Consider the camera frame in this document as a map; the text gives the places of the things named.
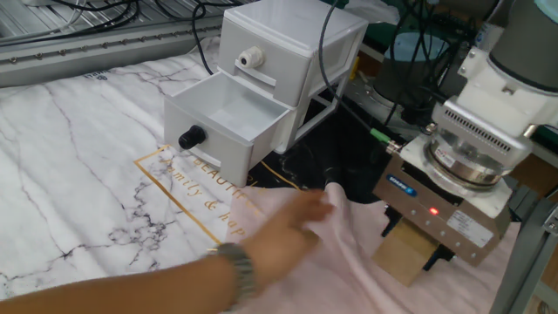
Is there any silver Schunk gripper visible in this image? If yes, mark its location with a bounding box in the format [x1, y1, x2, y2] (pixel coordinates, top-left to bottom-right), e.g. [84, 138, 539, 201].
[372, 154, 511, 272]

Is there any light wooden cube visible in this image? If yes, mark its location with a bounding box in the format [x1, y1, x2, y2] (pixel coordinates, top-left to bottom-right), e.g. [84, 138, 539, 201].
[371, 217, 439, 288]

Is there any white drawer with black knob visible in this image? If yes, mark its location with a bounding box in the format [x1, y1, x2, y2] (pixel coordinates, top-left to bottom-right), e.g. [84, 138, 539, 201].
[163, 69, 294, 188]

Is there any marble pink black tablecloth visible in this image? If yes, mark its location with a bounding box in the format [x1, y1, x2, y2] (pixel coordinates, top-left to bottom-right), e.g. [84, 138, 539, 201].
[0, 37, 522, 314]

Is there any person's bare forearm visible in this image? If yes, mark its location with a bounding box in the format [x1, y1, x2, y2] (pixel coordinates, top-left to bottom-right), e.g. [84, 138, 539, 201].
[0, 255, 240, 314]

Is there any white plastic drawer cabinet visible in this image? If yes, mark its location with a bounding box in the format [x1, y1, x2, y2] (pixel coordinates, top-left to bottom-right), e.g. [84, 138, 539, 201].
[216, 0, 370, 154]

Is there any person's bare hand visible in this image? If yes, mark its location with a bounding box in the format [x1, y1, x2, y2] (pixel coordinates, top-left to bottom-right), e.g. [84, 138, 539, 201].
[241, 189, 336, 291]

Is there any white gripper adapter plate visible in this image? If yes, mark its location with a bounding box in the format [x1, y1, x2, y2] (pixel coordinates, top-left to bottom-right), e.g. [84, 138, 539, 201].
[398, 133, 514, 220]

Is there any silver metal wristwatch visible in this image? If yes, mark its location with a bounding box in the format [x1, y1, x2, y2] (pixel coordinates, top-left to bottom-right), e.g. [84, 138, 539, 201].
[212, 242, 257, 313]

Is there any aluminium table frame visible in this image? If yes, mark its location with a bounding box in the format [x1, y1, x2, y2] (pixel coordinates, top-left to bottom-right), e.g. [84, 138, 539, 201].
[490, 185, 558, 314]

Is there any white vented wrist mount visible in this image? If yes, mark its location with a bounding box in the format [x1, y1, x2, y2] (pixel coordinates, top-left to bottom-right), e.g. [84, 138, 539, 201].
[431, 45, 558, 169]

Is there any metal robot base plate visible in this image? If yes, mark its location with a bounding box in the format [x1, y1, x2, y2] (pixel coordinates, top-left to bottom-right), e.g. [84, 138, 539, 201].
[344, 72, 419, 136]

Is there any black power cable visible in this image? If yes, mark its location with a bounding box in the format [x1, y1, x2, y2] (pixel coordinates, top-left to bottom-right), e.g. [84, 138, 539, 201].
[154, 0, 245, 76]

